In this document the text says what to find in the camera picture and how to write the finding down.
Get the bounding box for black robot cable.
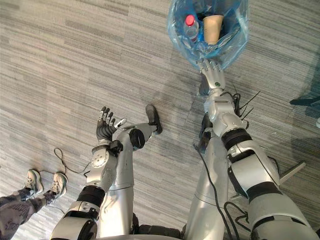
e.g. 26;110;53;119
192;142;252;240

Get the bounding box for clear bottle red cap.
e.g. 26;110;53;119
183;14;201;43

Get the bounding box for grey metal stand leg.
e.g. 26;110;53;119
278;161;307;184

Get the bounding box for thin black floor cable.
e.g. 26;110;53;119
53;147;92;176

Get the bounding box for brown paper cup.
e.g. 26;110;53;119
202;14;225;46

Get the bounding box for dark chair base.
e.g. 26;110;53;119
289;95;320;106

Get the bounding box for black cable ties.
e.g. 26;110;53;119
231;84;261;121

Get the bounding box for robot left leg silver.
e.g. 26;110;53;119
97;104;164;239

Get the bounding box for person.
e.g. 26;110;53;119
0;169;69;240

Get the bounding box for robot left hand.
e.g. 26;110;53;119
95;106;128;146

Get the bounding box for robot torso dark waist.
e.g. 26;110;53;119
131;212;188;240

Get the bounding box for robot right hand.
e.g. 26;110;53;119
198;59;225;96

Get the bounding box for blue plastic trash bag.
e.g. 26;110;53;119
166;0;251;73

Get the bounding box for robot right leg silver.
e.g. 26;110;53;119
184;112;230;240

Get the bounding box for robot leg silver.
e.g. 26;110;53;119
97;104;164;239
184;112;230;240

